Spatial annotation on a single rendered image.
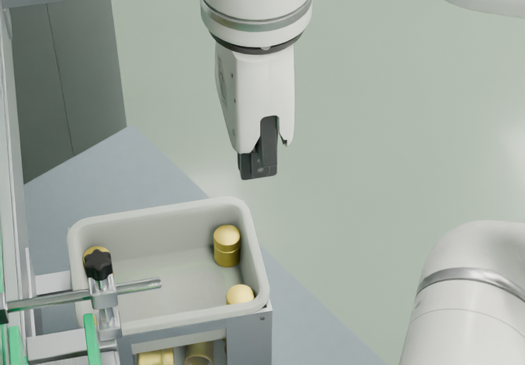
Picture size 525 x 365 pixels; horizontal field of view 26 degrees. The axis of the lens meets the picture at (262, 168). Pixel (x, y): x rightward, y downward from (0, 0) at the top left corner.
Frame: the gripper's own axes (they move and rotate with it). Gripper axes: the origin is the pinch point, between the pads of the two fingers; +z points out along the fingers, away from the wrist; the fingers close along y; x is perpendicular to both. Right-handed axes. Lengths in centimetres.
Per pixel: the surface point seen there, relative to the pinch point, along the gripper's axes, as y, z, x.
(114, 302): -4.8, 23.9, -14.0
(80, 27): -90, 59, -13
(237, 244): -20.8, 38.0, 1.5
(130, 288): -5.6, 23.1, -12.2
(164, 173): -55, 61, -4
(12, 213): -25.2, 31.1, -24.5
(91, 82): -90, 72, -13
